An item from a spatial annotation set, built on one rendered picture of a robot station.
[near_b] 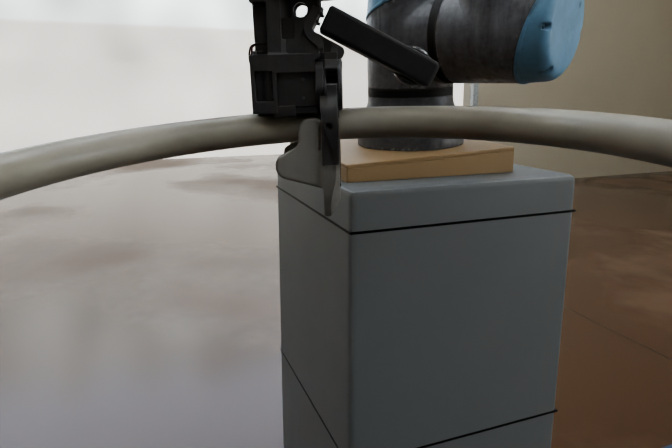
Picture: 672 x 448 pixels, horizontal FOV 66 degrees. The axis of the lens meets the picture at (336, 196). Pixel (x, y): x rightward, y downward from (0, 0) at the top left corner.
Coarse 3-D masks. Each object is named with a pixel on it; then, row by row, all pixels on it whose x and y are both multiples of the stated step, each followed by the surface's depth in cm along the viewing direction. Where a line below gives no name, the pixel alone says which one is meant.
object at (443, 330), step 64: (320, 192) 83; (384, 192) 73; (448, 192) 76; (512, 192) 81; (320, 256) 85; (384, 256) 75; (448, 256) 79; (512, 256) 83; (320, 320) 87; (384, 320) 76; (448, 320) 81; (512, 320) 85; (320, 384) 90; (384, 384) 79; (448, 384) 83; (512, 384) 88
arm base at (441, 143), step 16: (368, 96) 93; (384, 96) 88; (400, 96) 86; (416, 96) 86; (432, 96) 86; (448, 96) 89; (368, 144) 90; (384, 144) 87; (400, 144) 86; (416, 144) 86; (432, 144) 86; (448, 144) 88
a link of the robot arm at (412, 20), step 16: (368, 0) 88; (384, 0) 84; (400, 0) 83; (416, 0) 82; (432, 0) 81; (368, 16) 88; (384, 16) 84; (400, 16) 83; (416, 16) 81; (432, 16) 80; (384, 32) 85; (400, 32) 83; (416, 32) 81; (432, 32) 79; (432, 48) 80; (368, 64) 91; (368, 80) 92; (384, 80) 87; (448, 80) 84
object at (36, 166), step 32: (160, 128) 44; (192, 128) 46; (224, 128) 47; (256, 128) 48; (288, 128) 49; (320, 128) 49; (352, 128) 49; (384, 128) 49; (416, 128) 48; (448, 128) 46; (480, 128) 45; (512, 128) 43; (544, 128) 41; (576, 128) 39; (608, 128) 37; (640, 128) 35; (0, 160) 34; (32, 160) 36; (64, 160) 38; (96, 160) 40; (128, 160) 42; (640, 160) 36; (0, 192) 33
